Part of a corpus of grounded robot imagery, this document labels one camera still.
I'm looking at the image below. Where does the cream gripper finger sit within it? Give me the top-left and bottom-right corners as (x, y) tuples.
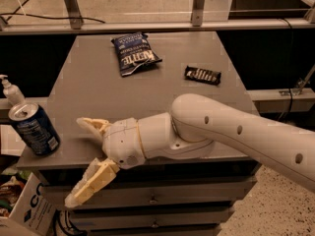
(76, 117), (111, 142)
(65, 158), (120, 208)

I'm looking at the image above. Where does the black cable on floor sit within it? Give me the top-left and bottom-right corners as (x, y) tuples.
(0, 13), (106, 25)

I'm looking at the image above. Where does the top drawer with knob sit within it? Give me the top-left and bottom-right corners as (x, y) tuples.
(40, 176), (258, 211)

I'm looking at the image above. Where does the white pump dispenser bottle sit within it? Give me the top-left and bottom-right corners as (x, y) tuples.
(0, 75), (26, 105)

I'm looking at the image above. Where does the metal railing frame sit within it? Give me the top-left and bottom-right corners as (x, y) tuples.
(0, 0), (315, 35)

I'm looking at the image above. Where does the grey drawer cabinet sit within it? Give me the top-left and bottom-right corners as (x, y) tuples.
(19, 32), (259, 236)

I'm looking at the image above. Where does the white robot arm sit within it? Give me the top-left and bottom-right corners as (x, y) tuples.
(65, 93), (315, 208)

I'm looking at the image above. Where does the blue pepsi can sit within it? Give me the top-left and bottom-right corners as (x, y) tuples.
(8, 102), (60, 156)

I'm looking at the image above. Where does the white cardboard box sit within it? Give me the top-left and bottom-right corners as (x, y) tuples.
(0, 174), (56, 236)

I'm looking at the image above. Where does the drawer with knob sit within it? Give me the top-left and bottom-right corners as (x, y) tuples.
(70, 206), (234, 230)
(40, 176), (258, 211)

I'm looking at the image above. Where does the dark rxbar chocolate bar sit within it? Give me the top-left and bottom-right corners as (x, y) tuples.
(184, 66), (221, 86)

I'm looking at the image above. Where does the blue kettle chips bag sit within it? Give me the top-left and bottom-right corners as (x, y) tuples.
(111, 31), (162, 77)

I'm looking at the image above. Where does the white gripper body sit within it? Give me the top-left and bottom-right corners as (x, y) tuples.
(102, 118), (146, 169)

